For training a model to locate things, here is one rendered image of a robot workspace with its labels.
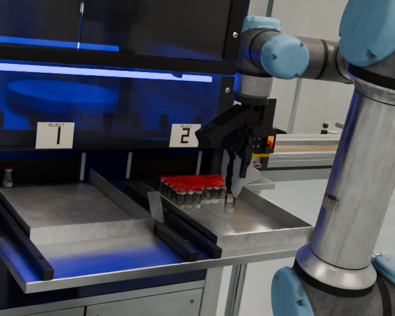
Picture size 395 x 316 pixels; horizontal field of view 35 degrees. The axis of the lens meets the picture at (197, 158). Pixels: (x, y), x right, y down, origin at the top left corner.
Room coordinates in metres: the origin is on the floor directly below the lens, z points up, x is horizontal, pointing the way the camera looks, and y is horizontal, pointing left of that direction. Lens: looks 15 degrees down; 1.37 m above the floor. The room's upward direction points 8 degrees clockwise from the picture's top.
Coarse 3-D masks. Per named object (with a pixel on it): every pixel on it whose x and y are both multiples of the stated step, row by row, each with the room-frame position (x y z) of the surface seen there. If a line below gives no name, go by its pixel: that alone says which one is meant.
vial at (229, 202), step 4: (228, 196) 1.25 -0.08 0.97; (232, 196) 1.25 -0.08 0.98; (228, 200) 1.25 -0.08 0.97; (232, 200) 1.25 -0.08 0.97; (224, 204) 1.26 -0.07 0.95; (228, 204) 1.25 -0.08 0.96; (232, 204) 1.25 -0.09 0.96; (224, 208) 1.25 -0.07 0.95; (228, 208) 1.25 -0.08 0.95; (232, 208) 1.25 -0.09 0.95; (228, 212) 1.25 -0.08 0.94; (232, 212) 1.25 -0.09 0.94
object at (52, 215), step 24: (0, 192) 1.24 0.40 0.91; (24, 192) 1.34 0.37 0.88; (48, 192) 1.37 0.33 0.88; (72, 192) 1.39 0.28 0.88; (96, 192) 1.41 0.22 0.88; (120, 192) 1.35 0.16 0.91; (24, 216) 1.20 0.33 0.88; (48, 216) 1.22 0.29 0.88; (72, 216) 1.24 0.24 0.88; (96, 216) 1.26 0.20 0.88; (120, 216) 1.28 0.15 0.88; (144, 216) 1.25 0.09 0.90; (48, 240) 1.09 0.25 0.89; (72, 240) 1.12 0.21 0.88
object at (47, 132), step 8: (40, 128) 1.34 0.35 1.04; (48, 128) 1.35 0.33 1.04; (56, 128) 1.36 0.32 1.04; (64, 128) 1.37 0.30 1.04; (72, 128) 1.38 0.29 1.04; (40, 136) 1.34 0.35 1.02; (48, 136) 1.35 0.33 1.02; (56, 136) 1.36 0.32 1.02; (64, 136) 1.37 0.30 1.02; (72, 136) 1.38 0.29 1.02; (40, 144) 1.34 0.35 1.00; (48, 144) 1.35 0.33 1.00; (56, 144) 1.36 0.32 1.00; (64, 144) 1.37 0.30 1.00; (72, 144) 1.38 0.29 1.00
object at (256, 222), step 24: (240, 192) 1.54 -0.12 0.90; (192, 216) 1.35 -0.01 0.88; (216, 216) 1.37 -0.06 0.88; (240, 216) 1.40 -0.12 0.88; (264, 216) 1.42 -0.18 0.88; (288, 216) 1.38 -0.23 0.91; (216, 240) 1.17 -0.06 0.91; (240, 240) 1.20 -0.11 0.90; (264, 240) 1.23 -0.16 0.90; (288, 240) 1.27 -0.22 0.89
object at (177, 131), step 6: (174, 126) 1.53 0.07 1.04; (180, 126) 1.54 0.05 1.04; (186, 126) 1.55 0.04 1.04; (192, 126) 1.56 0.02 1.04; (198, 126) 1.57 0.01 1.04; (174, 132) 1.53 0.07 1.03; (180, 132) 1.54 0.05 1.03; (186, 132) 1.55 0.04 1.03; (192, 132) 1.56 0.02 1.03; (174, 138) 1.53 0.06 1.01; (180, 138) 1.54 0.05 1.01; (186, 138) 1.55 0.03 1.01; (192, 138) 1.56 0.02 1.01; (174, 144) 1.53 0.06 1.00; (180, 144) 1.54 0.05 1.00; (186, 144) 1.55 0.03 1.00; (192, 144) 1.56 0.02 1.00
